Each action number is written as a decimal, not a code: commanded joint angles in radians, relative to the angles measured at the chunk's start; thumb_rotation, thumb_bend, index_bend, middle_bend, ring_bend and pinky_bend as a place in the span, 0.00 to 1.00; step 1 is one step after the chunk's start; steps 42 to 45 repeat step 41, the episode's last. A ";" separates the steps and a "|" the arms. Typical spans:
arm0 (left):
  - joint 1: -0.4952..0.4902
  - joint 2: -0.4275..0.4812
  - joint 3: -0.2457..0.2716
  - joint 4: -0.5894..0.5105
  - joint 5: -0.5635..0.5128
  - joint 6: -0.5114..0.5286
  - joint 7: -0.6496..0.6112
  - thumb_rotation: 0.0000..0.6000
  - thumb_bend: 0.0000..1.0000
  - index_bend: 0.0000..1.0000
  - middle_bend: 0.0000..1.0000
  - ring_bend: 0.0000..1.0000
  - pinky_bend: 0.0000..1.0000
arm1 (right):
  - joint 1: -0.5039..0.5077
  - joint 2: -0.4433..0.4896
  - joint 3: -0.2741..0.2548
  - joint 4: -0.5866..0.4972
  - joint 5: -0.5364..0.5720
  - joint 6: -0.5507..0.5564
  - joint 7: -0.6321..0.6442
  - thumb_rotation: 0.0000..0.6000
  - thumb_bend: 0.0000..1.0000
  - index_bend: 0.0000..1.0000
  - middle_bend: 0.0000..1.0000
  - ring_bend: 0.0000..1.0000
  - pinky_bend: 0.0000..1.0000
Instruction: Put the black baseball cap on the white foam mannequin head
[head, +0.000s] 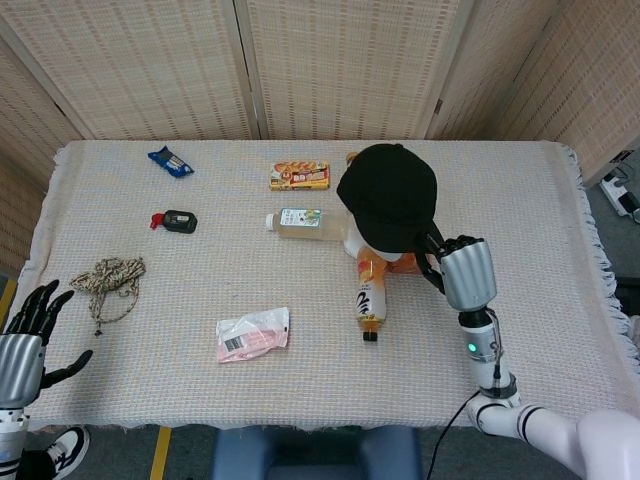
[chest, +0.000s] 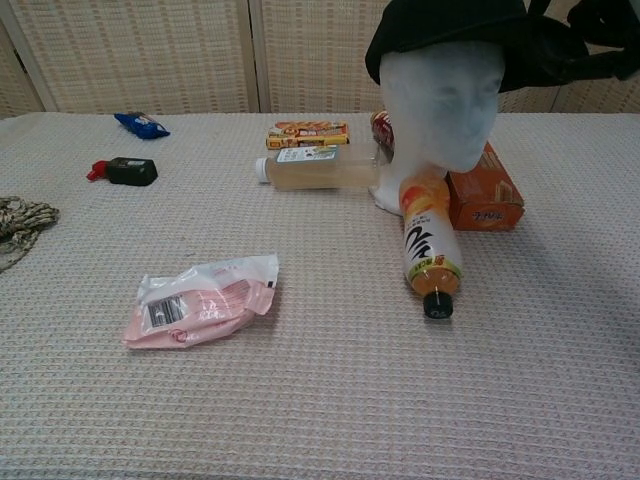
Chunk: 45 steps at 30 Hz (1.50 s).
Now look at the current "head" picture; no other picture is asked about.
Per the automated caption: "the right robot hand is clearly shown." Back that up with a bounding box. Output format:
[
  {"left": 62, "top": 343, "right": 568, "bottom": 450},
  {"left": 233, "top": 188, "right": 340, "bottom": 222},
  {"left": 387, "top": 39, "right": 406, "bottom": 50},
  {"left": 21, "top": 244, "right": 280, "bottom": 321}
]
[{"left": 417, "top": 227, "right": 497, "bottom": 314}]

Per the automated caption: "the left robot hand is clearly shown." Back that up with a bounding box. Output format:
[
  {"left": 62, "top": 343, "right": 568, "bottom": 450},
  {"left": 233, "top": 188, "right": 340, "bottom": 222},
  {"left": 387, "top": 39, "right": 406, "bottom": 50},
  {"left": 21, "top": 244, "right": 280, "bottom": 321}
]
[{"left": 0, "top": 279, "right": 94, "bottom": 411}]

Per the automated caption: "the black baseball cap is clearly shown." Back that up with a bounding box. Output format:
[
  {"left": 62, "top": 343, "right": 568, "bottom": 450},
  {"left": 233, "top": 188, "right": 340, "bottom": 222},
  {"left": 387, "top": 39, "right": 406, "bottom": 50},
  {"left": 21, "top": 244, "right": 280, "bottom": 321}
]
[{"left": 336, "top": 143, "right": 446, "bottom": 257}]

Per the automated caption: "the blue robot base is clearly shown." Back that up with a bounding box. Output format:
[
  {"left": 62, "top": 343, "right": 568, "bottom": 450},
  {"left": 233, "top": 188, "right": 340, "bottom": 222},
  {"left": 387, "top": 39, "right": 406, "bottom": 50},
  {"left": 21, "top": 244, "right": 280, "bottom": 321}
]
[{"left": 208, "top": 425, "right": 421, "bottom": 480}]

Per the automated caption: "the black white sneaker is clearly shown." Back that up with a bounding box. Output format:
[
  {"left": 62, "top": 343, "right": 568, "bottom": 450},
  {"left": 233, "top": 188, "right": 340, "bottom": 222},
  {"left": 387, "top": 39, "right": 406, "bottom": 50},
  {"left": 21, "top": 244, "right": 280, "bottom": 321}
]
[{"left": 47, "top": 425, "right": 91, "bottom": 474}]

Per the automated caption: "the orange juice bottle black cap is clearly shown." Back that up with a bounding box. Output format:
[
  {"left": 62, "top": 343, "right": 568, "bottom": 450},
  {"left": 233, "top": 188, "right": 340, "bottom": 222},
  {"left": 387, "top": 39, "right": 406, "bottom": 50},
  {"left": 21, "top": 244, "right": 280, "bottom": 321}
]
[{"left": 354, "top": 248, "right": 390, "bottom": 343}]

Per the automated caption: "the clear bottle pale drink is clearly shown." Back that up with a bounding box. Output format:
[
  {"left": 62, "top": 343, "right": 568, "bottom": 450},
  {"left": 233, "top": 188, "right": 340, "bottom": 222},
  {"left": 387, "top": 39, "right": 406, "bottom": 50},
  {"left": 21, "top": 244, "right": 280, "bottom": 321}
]
[{"left": 264, "top": 207, "right": 357, "bottom": 244}]

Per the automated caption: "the white power strip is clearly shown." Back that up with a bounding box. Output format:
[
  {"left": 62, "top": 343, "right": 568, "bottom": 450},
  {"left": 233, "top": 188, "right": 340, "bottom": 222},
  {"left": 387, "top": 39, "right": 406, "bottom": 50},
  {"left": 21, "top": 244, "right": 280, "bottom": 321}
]
[{"left": 599, "top": 169, "right": 640, "bottom": 224}]

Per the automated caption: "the beige woven tablecloth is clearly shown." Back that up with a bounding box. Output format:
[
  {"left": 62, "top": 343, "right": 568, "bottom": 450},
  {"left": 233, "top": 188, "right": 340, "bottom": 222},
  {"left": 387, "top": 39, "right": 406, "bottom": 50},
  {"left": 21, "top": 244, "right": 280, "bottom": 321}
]
[{"left": 19, "top": 139, "right": 634, "bottom": 431}]

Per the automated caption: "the yellow snack box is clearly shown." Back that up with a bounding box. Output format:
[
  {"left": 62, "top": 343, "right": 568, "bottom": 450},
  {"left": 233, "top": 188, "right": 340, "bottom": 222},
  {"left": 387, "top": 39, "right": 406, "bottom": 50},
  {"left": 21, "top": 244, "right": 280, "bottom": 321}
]
[{"left": 269, "top": 160, "right": 332, "bottom": 192}]

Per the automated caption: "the black bottle red cap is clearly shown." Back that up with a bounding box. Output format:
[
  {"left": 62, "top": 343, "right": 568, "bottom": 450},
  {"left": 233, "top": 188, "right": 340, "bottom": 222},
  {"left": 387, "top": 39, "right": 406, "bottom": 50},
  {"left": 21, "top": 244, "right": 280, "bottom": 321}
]
[{"left": 149, "top": 209, "right": 199, "bottom": 235}]

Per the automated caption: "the pink white plastic package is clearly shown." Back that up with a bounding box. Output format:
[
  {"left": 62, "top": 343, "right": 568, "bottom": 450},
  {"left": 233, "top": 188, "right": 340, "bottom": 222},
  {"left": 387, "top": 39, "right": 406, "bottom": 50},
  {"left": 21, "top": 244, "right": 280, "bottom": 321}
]
[{"left": 215, "top": 306, "right": 291, "bottom": 365}]

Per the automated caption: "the blue snack packet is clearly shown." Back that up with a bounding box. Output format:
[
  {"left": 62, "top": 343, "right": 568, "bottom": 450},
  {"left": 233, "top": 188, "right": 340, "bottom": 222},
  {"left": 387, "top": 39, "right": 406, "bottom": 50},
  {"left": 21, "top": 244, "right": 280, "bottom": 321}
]
[{"left": 147, "top": 145, "right": 195, "bottom": 179}]

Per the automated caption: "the woven folding screen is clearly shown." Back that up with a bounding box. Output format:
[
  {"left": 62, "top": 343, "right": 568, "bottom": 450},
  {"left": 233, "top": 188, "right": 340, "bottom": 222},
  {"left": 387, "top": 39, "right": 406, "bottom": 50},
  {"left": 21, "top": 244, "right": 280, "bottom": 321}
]
[{"left": 0, "top": 0, "right": 640, "bottom": 191}]

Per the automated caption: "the beige speckled rope bundle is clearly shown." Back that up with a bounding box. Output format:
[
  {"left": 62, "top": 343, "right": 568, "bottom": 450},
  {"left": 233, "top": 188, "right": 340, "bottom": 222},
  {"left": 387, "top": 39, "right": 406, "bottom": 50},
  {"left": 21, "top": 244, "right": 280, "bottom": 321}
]
[{"left": 68, "top": 256, "right": 147, "bottom": 337}]

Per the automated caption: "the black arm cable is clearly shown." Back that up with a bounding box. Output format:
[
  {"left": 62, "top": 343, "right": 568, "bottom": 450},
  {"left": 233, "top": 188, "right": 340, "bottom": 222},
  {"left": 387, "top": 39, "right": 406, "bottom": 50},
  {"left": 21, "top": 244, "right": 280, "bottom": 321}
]
[{"left": 423, "top": 307, "right": 506, "bottom": 480}]

